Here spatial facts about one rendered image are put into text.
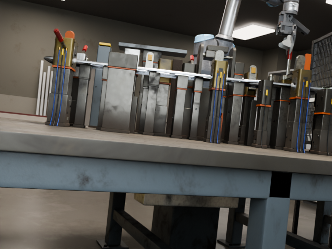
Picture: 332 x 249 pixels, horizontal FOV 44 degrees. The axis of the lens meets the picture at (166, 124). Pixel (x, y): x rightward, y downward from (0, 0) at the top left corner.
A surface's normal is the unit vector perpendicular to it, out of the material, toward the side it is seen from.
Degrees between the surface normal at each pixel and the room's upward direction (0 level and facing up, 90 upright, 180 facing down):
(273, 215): 90
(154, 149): 90
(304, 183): 90
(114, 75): 90
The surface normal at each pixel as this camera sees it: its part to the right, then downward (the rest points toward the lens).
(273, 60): -0.92, -0.11
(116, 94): 0.05, 0.00
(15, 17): 0.38, 0.04
